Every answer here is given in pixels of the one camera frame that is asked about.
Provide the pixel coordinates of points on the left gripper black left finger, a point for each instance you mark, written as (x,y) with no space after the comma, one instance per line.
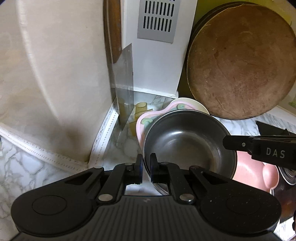
(113,183)

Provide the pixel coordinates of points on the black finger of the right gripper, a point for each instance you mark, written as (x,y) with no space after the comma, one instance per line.
(238,143)

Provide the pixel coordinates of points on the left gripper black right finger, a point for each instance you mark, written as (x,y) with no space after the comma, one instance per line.
(183,185)

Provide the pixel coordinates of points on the pink bear-shaped plate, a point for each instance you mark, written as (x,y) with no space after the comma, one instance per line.
(254,173)

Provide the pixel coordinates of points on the pink steel-lined cup bowl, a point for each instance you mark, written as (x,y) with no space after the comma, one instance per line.
(146,120)

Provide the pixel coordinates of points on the gas stove burner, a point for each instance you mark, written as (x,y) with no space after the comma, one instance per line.
(286,184)

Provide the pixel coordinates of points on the yellow blocks behind cleaver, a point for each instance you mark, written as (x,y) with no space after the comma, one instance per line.
(140,108)

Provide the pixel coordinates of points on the round wooden cutting board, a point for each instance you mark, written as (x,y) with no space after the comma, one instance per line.
(241,63)

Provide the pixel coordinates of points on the white vented box appliance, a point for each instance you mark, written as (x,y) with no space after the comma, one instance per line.
(159,33)

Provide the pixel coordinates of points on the cleaver with wooden handle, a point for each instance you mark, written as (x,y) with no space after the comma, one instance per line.
(119,61)

